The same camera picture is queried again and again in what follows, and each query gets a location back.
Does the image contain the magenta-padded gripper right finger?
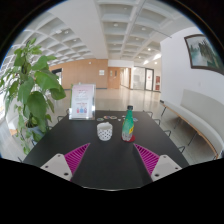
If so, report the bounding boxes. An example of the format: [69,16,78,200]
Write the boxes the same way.
[133,142,183,183]

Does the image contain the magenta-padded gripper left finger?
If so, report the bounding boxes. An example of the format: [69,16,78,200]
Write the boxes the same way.
[39,142,92,183]

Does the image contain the green plastic drink bottle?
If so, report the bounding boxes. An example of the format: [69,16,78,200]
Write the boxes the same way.
[121,105,136,143]

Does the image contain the white polka-dot cup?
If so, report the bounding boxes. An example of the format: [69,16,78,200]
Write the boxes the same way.
[96,121,114,142]

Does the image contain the clear acrylic sign stand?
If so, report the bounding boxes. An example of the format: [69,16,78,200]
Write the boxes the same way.
[68,82,97,121]

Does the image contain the green leafy potted plant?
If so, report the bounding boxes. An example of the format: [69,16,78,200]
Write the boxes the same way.
[0,37,67,156]

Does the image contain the round recessed ceiling lights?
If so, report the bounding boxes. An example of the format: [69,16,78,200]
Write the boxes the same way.
[54,21,163,66]

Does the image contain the long white wall bench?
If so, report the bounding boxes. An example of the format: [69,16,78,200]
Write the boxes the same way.
[161,88,224,160]

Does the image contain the framed landscape wall picture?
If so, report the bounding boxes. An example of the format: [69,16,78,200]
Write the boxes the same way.
[183,33,224,76]

